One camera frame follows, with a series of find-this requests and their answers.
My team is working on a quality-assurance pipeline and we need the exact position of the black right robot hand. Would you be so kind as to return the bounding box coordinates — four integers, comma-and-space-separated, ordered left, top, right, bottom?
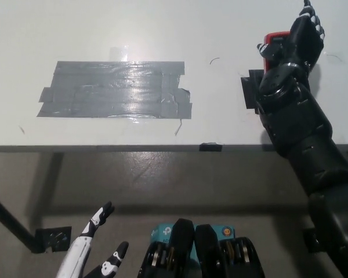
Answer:
256, 0, 327, 72

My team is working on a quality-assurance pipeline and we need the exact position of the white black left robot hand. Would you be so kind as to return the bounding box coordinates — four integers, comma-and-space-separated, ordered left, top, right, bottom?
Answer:
55, 202, 130, 278

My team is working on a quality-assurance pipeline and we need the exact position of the red digital multimeter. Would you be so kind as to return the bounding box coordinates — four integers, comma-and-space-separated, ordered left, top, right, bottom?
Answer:
263, 31, 291, 74

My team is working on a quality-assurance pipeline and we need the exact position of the black diagonal table leg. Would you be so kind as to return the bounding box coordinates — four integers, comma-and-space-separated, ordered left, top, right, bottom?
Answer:
0, 187, 38, 253

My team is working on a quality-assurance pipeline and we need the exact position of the teal router box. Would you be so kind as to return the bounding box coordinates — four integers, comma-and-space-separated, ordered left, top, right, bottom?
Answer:
150, 223, 235, 263

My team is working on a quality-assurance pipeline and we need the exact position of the small black tape strip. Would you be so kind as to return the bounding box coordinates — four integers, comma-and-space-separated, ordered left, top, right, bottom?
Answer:
199, 142, 223, 153

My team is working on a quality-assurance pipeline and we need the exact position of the grey duct tape patch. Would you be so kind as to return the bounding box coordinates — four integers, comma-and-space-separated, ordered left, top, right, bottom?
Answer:
36, 60, 193, 119

